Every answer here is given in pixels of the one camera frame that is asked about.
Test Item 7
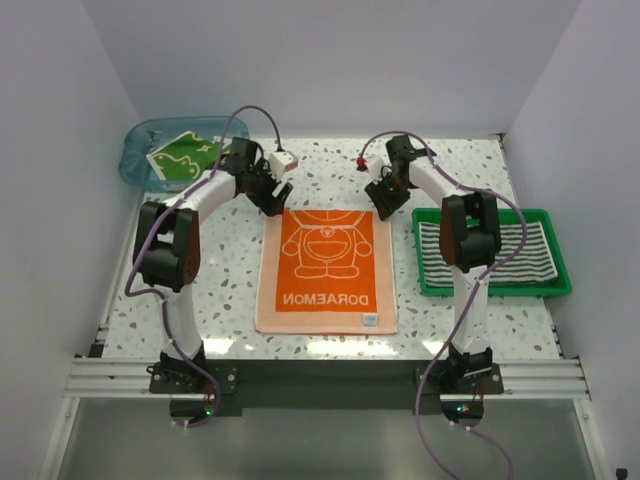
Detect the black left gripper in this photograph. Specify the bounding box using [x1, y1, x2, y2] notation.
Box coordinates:
[243, 158, 292, 217]

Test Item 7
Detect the teal plastic laundry basket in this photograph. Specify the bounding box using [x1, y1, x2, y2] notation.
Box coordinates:
[119, 116, 250, 193]

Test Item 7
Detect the green plastic tray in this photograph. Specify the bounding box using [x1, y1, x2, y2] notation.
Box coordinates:
[412, 208, 572, 297]

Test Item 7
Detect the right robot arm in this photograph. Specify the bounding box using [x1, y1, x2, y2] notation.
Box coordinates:
[358, 131, 501, 394]

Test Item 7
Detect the orange white towel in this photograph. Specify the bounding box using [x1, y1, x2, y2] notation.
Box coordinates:
[255, 210, 398, 335]

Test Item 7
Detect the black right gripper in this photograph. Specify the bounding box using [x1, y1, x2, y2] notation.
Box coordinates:
[366, 172, 413, 221]

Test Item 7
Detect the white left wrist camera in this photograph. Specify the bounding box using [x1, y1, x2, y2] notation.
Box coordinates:
[267, 150, 299, 181]

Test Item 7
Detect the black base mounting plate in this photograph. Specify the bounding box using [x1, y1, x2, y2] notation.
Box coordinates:
[146, 359, 505, 420]

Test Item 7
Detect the green white striped towel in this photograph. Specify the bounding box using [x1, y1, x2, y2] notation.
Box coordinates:
[418, 222, 559, 288]

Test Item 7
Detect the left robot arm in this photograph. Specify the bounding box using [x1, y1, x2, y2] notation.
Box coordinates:
[125, 137, 298, 394]

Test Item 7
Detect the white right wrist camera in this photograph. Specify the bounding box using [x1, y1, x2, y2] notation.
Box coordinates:
[356, 155, 385, 181]

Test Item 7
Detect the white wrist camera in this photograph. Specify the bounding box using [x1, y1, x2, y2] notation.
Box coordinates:
[356, 155, 385, 181]
[267, 150, 299, 181]

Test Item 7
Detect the green cream patterned towel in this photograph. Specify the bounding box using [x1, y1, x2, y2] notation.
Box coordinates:
[146, 130, 231, 182]

